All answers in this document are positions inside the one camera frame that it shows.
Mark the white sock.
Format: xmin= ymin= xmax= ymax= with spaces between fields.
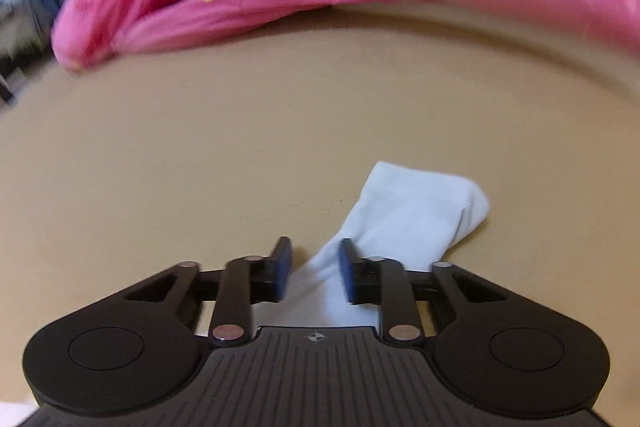
xmin=257 ymin=161 xmax=491 ymax=329

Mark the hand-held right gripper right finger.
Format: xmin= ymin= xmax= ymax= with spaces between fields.
xmin=338 ymin=237 xmax=507 ymax=350

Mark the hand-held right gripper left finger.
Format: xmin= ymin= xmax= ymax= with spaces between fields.
xmin=120 ymin=236 xmax=293 ymax=350

